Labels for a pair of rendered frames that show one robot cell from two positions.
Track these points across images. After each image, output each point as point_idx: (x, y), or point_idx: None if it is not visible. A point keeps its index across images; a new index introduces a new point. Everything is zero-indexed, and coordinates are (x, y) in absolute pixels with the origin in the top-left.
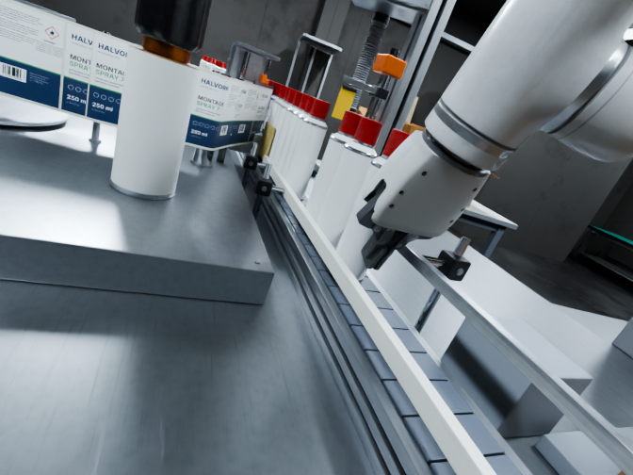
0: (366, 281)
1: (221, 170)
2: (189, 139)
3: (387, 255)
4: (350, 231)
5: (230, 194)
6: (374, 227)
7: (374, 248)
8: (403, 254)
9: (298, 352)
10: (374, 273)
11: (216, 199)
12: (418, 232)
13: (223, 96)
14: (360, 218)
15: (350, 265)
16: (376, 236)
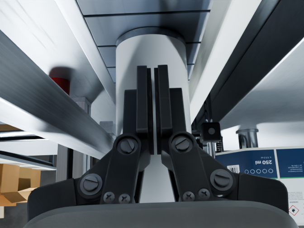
0: (108, 37)
1: (226, 131)
2: (269, 152)
3: (144, 110)
4: (190, 131)
5: (247, 114)
6: (234, 182)
7: (181, 120)
8: (92, 121)
9: None
10: (42, 56)
11: (275, 106)
12: (118, 222)
13: None
14: (287, 197)
15: (169, 63)
16: (206, 156)
